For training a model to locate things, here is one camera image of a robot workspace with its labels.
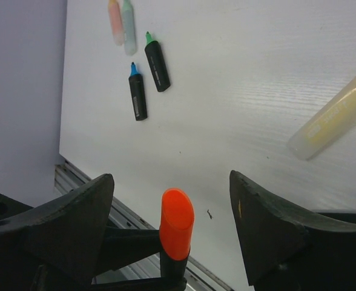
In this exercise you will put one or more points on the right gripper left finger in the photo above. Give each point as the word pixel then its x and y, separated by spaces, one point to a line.
pixel 54 246

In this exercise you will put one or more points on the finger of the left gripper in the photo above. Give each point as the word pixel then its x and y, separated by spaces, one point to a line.
pixel 149 284
pixel 122 247

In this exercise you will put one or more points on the mint pastel highlighter body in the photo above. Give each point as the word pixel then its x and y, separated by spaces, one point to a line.
pixel 130 45

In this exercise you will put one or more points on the peach pastel highlighter body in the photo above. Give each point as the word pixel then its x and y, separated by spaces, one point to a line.
pixel 116 22

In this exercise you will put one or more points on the blue cap black highlighter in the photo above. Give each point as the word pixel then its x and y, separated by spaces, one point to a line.
pixel 137 94

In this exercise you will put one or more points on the green cap black highlighter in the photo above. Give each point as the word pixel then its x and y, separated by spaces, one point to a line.
pixel 157 63

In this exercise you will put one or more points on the yellow pastel highlighter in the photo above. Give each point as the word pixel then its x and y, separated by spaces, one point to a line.
pixel 327 125

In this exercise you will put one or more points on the orange cap black highlighter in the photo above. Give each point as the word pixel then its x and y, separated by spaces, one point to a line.
pixel 175 233

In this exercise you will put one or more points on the front aluminium rail frame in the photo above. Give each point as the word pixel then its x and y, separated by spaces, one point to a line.
pixel 197 276

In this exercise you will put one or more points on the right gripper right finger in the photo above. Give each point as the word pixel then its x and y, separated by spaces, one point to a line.
pixel 287 247

